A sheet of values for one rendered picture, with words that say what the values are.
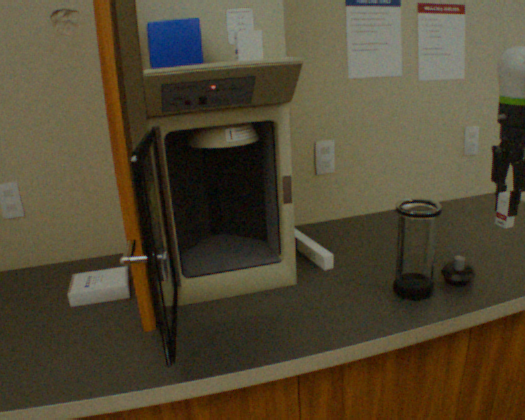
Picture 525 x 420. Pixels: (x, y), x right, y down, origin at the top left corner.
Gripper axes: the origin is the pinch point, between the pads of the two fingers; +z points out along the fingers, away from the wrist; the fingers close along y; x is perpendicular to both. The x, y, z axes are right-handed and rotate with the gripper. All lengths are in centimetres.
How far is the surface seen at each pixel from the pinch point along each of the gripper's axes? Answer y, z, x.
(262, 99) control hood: -13, -29, -63
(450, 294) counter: 6.7, 18.7, -22.8
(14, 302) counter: -35, 20, -130
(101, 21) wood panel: -9, -48, -95
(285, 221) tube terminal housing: -16, 1, -57
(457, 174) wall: -55, 11, 30
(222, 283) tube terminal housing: -16, 15, -74
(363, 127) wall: -57, -11, -12
